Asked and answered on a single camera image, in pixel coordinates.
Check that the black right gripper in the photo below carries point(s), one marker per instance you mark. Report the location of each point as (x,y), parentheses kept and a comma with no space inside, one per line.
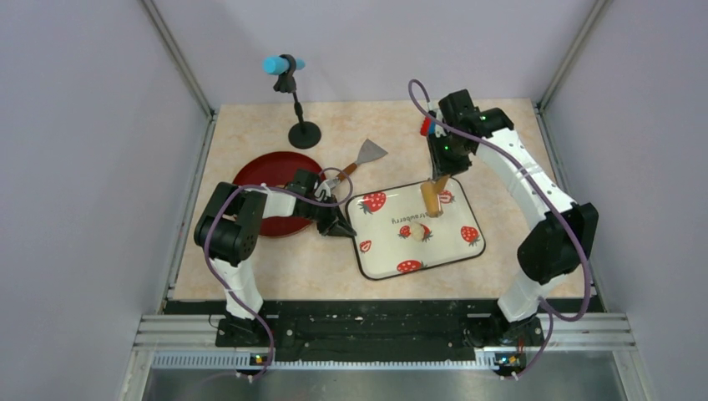
(442,167)

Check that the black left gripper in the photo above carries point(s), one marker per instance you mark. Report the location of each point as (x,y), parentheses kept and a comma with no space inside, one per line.
(338,226)

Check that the white strawberry print tray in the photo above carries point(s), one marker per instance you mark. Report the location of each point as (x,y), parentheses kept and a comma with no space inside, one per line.
(395,235)

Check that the wooden dough roller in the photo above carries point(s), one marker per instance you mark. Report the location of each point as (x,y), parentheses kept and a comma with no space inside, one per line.
(430,191)

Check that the white dough lump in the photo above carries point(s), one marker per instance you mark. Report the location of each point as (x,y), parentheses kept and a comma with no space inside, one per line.
(419,232)

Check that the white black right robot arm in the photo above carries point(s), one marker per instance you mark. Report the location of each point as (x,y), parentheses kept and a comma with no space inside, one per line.
(561,229)

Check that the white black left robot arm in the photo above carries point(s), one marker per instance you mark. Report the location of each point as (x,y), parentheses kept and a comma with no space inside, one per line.
(227,233)

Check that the colourful block toy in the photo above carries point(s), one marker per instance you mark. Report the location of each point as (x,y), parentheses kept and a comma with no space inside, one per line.
(428,126)

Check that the dark red round plate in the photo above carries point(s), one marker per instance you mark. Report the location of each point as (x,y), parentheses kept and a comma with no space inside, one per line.
(277,169)

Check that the black microphone stand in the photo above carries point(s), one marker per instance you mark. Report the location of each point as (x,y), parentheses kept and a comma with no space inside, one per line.
(303,134)

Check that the blue toy microphone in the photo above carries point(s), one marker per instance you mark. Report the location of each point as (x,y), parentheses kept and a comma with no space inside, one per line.
(277,65)

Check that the metal scraper wooden handle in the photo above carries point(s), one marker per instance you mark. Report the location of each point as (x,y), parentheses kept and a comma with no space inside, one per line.
(368,152)

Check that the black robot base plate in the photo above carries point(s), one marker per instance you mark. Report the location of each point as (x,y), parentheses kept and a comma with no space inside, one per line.
(379,331)

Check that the aluminium frame rail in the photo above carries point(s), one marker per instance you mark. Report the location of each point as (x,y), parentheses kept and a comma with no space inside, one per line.
(175,358)

